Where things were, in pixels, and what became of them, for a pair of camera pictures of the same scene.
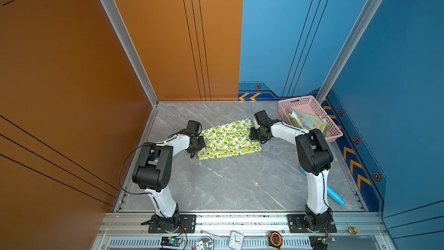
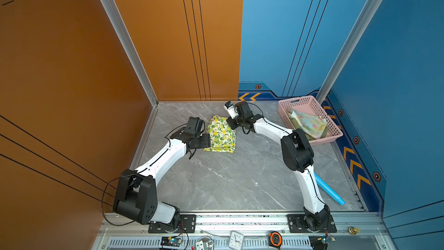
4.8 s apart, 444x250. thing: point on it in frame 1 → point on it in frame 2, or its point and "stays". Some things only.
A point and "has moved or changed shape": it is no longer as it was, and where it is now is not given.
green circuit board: [170, 241] stays
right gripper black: [251, 134] → [230, 121]
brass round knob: [354, 230] stays
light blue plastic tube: [330, 192] stays
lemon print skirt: [229, 139] has moved or changed shape
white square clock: [236, 241] stays
